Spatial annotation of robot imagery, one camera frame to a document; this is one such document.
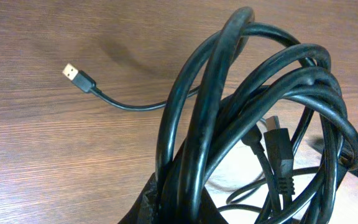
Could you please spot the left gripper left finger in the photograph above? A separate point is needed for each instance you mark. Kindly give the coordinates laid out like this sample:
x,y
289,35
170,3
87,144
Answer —
x,y
144,209

